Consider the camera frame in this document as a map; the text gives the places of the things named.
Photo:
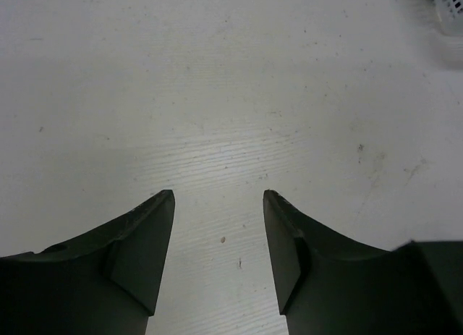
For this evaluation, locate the white plastic laundry basket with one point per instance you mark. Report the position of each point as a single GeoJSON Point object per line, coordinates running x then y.
{"type": "Point", "coordinates": [450, 15]}

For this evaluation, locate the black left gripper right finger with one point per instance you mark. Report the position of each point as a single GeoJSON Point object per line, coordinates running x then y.
{"type": "Point", "coordinates": [327, 283]}

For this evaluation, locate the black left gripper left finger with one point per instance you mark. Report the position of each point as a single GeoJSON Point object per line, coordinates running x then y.
{"type": "Point", "coordinates": [105, 281]}

